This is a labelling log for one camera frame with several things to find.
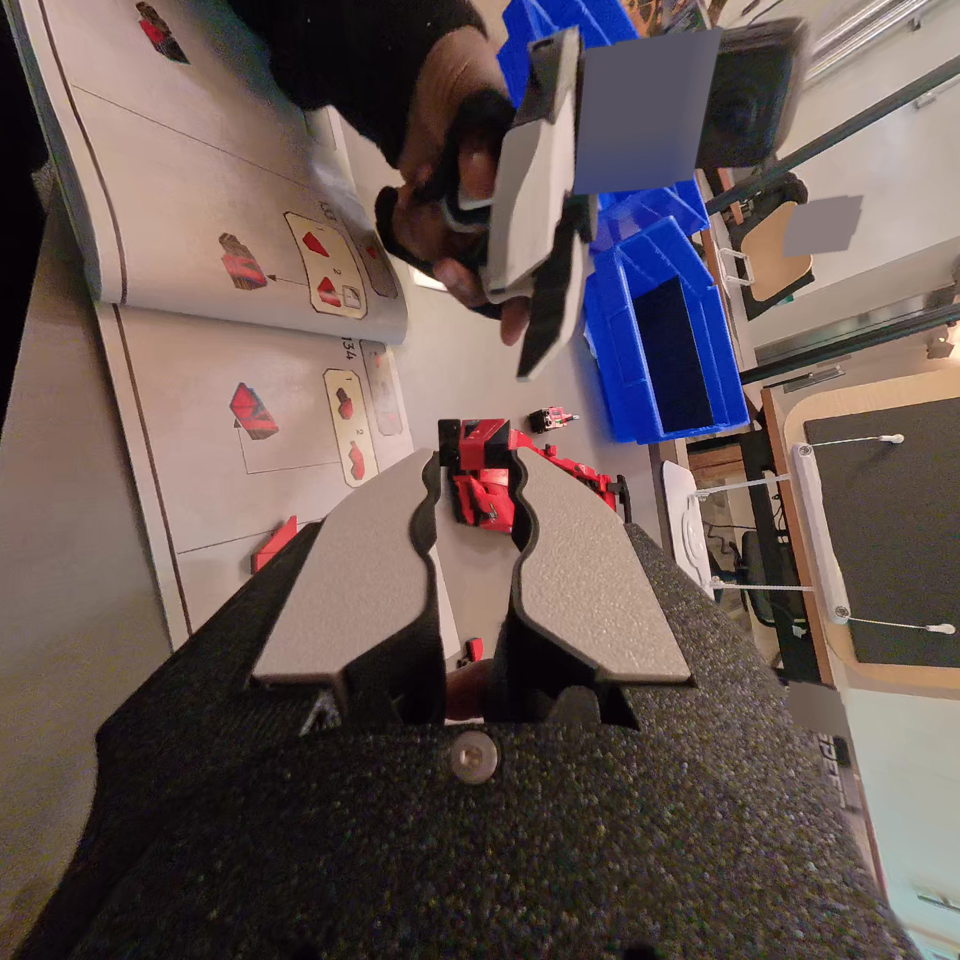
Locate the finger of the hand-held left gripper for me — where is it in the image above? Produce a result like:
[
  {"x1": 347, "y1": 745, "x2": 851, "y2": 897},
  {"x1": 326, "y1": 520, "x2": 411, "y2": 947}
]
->
[
  {"x1": 515, "y1": 200, "x2": 597, "y2": 381},
  {"x1": 455, "y1": 27, "x2": 589, "y2": 306}
]

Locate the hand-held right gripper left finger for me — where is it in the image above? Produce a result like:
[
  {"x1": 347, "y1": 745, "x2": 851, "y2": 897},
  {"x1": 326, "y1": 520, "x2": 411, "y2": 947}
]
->
[{"x1": 249, "y1": 450, "x2": 454, "y2": 709}]

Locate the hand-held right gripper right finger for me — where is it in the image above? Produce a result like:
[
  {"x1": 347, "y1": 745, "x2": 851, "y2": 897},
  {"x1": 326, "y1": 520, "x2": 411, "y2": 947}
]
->
[{"x1": 507, "y1": 446, "x2": 696, "y2": 699}]

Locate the red lego wedge piece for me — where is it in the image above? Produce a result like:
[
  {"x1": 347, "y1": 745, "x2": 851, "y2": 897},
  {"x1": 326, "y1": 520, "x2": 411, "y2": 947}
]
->
[{"x1": 251, "y1": 513, "x2": 303, "y2": 576}]

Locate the red lego car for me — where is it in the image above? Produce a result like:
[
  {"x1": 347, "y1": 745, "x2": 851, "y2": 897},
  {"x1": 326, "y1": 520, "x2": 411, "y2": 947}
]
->
[{"x1": 450, "y1": 425, "x2": 634, "y2": 529}]

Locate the person's left forearm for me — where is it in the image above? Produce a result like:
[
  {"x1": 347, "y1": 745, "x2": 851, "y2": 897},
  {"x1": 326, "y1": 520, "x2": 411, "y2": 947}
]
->
[{"x1": 225, "y1": 0, "x2": 489, "y2": 169}]

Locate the lego instruction booklet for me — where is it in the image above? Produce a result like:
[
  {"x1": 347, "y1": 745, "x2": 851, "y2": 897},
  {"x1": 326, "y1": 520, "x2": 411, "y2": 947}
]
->
[{"x1": 8, "y1": 0, "x2": 414, "y2": 646}]

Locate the person's left hand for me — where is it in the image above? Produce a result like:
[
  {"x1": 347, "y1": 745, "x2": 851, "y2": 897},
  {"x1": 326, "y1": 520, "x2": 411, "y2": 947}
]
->
[{"x1": 372, "y1": 27, "x2": 544, "y2": 349}]

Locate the blue plastic bin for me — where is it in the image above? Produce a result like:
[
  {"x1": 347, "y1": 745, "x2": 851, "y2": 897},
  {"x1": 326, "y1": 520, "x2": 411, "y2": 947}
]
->
[
  {"x1": 581, "y1": 221, "x2": 753, "y2": 448},
  {"x1": 494, "y1": 0, "x2": 709, "y2": 253}
]

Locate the white stand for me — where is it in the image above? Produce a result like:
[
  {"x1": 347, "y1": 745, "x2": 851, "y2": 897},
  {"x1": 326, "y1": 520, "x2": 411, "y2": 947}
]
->
[{"x1": 659, "y1": 426, "x2": 960, "y2": 643}]

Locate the wooden back chair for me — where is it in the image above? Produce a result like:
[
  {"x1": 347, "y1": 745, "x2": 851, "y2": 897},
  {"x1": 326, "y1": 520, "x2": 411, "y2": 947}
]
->
[{"x1": 717, "y1": 170, "x2": 822, "y2": 306}]

